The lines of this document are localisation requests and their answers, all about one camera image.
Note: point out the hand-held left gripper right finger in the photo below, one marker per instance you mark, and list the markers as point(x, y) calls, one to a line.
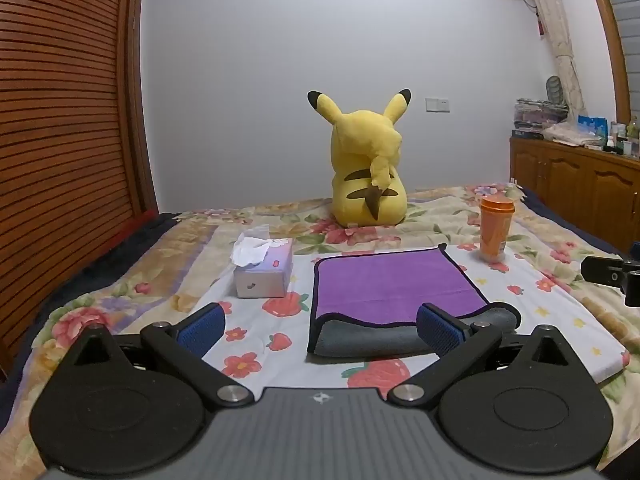
point(440, 330)

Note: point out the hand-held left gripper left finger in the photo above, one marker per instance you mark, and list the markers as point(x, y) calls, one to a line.
point(202, 332)

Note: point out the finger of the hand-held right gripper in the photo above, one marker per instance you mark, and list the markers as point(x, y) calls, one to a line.
point(614, 276)

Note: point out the purple and grey towel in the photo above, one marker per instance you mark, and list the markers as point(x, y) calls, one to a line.
point(390, 280)

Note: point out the floral blanket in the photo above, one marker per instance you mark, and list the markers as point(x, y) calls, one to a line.
point(150, 280)

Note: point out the tissue box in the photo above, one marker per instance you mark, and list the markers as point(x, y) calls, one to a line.
point(265, 280)

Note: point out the wooden cabinet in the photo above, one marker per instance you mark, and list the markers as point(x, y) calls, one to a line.
point(565, 185)

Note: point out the white strawberry print cloth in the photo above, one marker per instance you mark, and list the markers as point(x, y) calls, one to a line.
point(145, 237)

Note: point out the orange plastic cup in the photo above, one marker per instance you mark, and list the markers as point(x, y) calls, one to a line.
point(495, 232)

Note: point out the small white bottle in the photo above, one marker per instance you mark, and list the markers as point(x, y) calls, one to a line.
point(626, 147)

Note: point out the green bottle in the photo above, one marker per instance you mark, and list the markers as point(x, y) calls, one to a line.
point(634, 130)

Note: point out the beige folded cloth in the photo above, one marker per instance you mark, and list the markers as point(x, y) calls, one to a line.
point(570, 134)

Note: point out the blue packet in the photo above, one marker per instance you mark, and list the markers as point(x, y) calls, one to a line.
point(592, 126)

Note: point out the stack of folded cloths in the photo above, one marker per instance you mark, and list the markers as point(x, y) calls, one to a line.
point(535, 115)

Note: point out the yellow plush toy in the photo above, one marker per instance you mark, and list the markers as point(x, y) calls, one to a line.
point(365, 150)

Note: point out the grey fan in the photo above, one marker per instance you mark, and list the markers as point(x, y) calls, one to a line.
point(554, 89)

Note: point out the beige lace curtain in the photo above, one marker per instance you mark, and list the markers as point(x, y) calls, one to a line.
point(560, 35)

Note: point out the grey window blind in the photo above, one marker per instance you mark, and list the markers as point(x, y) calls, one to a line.
point(630, 20)

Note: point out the wooden louvered wardrobe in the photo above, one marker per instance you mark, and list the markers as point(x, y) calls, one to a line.
point(60, 110)

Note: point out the white wall switch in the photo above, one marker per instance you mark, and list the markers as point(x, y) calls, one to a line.
point(437, 105)

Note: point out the red wall ornament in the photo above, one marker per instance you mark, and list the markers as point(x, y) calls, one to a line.
point(540, 25)

